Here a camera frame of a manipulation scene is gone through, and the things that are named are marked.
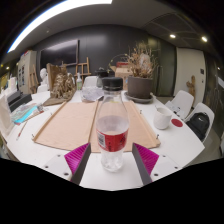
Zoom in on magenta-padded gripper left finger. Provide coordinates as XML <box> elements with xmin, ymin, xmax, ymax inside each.
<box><xmin>41</xmin><ymin>142</ymin><xmax>92</xmax><ymax>186</ymax></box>

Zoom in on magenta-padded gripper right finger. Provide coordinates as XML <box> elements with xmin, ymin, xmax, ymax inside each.
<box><xmin>131</xmin><ymin>142</ymin><xmax>184</xmax><ymax>186</ymax></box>

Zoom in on clear red-labelled drink bottle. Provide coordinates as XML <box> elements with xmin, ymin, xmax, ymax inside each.
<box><xmin>95</xmin><ymin>76</ymin><xmax>130</xmax><ymax>173</ymax></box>

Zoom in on light wooden board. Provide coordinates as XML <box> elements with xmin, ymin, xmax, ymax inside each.
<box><xmin>32</xmin><ymin>99</ymin><xmax>162</xmax><ymax>154</ymax></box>

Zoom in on white cup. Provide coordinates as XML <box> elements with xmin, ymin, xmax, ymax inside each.
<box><xmin>153</xmin><ymin>106</ymin><xmax>174</xmax><ymax>131</ymax></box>

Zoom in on flat round red coaster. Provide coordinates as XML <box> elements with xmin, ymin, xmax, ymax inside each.
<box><xmin>170</xmin><ymin>118</ymin><xmax>184</xmax><ymax>128</ymax></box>

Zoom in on grey plant saucer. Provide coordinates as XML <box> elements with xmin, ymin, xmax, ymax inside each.
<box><xmin>123</xmin><ymin>91</ymin><xmax>157</xmax><ymax>104</ymax></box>

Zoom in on red pencil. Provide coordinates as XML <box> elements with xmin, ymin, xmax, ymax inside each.
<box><xmin>16</xmin><ymin>119</ymin><xmax>30</xmax><ymax>141</ymax></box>

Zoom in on black backpack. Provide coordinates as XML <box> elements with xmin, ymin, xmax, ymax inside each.
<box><xmin>185</xmin><ymin>111</ymin><xmax>211</xmax><ymax>141</ymax></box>

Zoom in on printed paper sheets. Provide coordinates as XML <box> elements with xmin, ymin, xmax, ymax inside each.
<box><xmin>80</xmin><ymin>85</ymin><xmax>105</xmax><ymax>103</ymax></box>

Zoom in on blue plastic pack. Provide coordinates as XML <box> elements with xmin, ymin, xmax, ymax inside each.
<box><xmin>10</xmin><ymin>103</ymin><xmax>44</xmax><ymax>125</ymax></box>

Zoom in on white shell chair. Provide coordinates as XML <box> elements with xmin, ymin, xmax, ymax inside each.
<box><xmin>183</xmin><ymin>102</ymin><xmax>216</xmax><ymax>144</ymax></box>
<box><xmin>164</xmin><ymin>89</ymin><xmax>195</xmax><ymax>120</ymax></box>

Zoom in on dried plant in grey pot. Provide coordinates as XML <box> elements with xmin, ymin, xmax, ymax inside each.
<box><xmin>125</xmin><ymin>41</ymin><xmax>159</xmax><ymax>100</ymax></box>

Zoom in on brown carved wood sculpture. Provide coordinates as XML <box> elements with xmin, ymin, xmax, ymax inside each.
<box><xmin>43</xmin><ymin>63</ymin><xmax>78</xmax><ymax>107</ymax></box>

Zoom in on black case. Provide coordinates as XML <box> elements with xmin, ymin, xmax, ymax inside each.
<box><xmin>7</xmin><ymin>90</ymin><xmax>33</xmax><ymax>113</ymax></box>

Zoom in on wooden figure sculpture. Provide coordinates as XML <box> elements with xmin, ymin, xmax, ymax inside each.
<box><xmin>185</xmin><ymin>75</ymin><xmax>197</xmax><ymax>98</ymax></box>

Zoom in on brown cardboard box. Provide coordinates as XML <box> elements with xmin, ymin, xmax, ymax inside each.
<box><xmin>109</xmin><ymin>64</ymin><xmax>134</xmax><ymax>91</ymax></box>

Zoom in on small white bust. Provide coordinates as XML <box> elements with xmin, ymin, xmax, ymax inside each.
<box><xmin>39</xmin><ymin>67</ymin><xmax>50</xmax><ymax>93</ymax></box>

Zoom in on wooden easel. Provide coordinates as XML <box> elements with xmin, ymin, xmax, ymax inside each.
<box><xmin>75</xmin><ymin>56</ymin><xmax>92</xmax><ymax>83</ymax></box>

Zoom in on dark double door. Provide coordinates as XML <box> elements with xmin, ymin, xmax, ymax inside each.
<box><xmin>148</xmin><ymin>36</ymin><xmax>177</xmax><ymax>98</ymax></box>

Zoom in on white shelf unit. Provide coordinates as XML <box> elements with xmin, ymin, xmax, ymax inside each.
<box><xmin>17</xmin><ymin>49</ymin><xmax>38</xmax><ymax>95</ymax></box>

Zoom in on long ceiling light panel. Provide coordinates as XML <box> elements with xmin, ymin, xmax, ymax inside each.
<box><xmin>7</xmin><ymin>0</ymin><xmax>114</xmax><ymax>54</ymax></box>

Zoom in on black wall screen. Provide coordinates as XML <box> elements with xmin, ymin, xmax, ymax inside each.
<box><xmin>39</xmin><ymin>39</ymin><xmax>81</xmax><ymax>69</ymax></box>

